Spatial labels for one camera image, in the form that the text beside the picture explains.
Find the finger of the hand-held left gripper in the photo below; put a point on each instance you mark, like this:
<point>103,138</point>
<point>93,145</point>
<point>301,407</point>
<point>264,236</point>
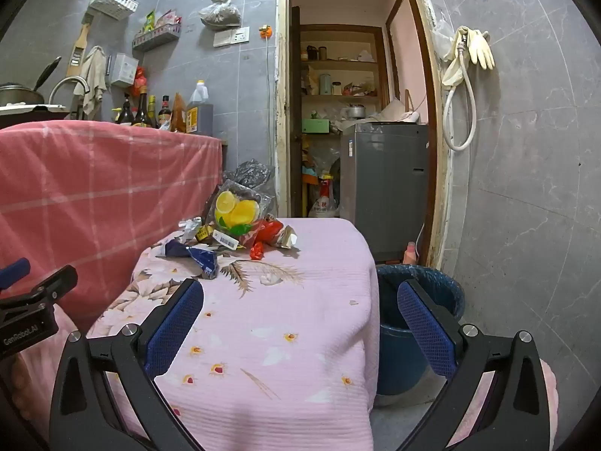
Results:
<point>14,272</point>
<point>56,282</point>

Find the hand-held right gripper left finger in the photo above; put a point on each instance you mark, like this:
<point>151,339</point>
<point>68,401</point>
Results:
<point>173,329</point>

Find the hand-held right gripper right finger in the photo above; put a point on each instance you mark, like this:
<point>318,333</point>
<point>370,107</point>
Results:
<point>429,333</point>

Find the blue trash bin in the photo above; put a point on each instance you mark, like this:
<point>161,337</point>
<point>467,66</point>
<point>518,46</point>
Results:
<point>389,357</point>

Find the yellow brown spice box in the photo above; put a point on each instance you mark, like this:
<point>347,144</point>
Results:
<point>203,233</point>

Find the dark bin liner bag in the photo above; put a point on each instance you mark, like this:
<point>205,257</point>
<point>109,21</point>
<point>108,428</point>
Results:
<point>441,286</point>

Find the dark blue wrapper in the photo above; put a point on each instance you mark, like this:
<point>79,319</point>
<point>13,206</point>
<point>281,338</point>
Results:
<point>199,256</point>

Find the pink bottle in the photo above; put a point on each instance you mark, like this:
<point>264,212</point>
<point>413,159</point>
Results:
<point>412,252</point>

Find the pink checked cloth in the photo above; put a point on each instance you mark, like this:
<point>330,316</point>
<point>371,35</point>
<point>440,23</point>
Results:
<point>94,188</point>

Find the silver foil wrapper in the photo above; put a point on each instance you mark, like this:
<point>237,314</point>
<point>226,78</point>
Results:
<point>190,226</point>

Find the white striped label wrapper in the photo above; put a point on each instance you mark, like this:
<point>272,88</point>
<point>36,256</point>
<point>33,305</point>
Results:
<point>226,238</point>

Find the lemon print packet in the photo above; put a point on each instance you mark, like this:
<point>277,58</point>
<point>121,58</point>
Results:
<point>237,209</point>

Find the red paper cup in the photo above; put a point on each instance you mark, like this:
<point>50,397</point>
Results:
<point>268,231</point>

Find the person's pink fleece clothing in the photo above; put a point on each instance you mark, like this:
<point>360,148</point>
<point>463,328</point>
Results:
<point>549,399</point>

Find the beige crumpled wrapper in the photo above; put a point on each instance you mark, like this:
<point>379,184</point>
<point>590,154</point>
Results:
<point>289,237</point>

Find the black plastic bag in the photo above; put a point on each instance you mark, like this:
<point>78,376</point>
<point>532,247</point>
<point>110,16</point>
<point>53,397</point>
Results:
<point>251,174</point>

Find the yellow capped small bottle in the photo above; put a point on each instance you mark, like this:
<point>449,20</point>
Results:
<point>116,116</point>

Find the metal pot with lid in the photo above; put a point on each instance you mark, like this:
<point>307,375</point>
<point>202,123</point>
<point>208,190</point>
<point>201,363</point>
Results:
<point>19,94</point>

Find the metal faucet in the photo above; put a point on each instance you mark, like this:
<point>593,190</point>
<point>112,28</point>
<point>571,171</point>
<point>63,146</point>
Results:
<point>58,85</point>

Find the dark sauce bottle red label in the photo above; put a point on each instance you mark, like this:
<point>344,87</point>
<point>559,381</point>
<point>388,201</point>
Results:
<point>164,112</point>

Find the beige towel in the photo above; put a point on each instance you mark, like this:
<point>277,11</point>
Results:
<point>94,75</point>

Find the cooking oil jug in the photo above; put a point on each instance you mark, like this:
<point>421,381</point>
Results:
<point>199,117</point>

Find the red plastic bag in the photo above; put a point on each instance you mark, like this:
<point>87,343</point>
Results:
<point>140,82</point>

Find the white round container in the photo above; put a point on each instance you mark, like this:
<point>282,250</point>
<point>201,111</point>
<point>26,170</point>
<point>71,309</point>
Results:
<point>412,116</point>

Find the cardboard sheet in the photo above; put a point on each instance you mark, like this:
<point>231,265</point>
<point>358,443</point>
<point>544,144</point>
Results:
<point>392,110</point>

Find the aluminium cooking pot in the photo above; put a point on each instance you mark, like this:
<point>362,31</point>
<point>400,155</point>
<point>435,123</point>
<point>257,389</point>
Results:
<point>353,112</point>

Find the green box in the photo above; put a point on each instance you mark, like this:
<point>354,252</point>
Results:
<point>315,126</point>

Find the wooden grater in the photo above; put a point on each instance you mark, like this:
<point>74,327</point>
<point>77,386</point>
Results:
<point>80,44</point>

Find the dark wooden door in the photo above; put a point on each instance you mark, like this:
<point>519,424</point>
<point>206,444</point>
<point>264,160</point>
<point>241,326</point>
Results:
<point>296,103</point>

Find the white jar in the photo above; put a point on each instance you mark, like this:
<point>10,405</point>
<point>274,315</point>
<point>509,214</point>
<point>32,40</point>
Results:
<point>336,88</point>

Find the pale green canister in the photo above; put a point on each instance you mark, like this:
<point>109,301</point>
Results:
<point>325,84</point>

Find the seasoning packets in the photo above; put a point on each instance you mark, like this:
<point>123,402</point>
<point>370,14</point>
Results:
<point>162,21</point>

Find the wooden shelf unit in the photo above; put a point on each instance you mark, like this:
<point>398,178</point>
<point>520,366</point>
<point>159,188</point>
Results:
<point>338,63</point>

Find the cream rubber gloves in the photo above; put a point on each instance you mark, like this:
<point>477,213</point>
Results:
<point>481,51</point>

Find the white plastic basket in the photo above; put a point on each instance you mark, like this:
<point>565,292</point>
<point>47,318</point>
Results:
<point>115,0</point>

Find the hanging clear plastic bag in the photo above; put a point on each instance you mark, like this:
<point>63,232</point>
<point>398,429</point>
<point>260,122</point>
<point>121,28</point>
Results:
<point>220,14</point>

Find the wooden door frame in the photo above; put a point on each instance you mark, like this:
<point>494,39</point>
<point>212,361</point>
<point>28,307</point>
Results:
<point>436,150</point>

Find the white wall box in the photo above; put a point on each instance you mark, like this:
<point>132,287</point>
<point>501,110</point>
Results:
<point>126,70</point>

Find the grey wall rack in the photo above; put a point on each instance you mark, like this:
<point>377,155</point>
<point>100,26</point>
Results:
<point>157,40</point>

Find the white wall socket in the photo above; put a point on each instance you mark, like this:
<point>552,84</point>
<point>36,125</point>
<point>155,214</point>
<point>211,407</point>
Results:
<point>231,36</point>

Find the orange wall hook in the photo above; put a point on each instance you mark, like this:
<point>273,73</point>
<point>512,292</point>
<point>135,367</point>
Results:
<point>266,31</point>

